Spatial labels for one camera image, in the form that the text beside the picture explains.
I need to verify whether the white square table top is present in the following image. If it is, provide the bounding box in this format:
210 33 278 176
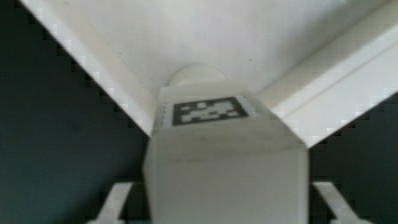
18 0 398 145

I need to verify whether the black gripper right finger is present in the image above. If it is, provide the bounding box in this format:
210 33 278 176
313 181 372 224

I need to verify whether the white table leg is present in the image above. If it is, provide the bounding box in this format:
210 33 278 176
144 81 310 224

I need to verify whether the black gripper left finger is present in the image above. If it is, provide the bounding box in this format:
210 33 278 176
88 182 150 224

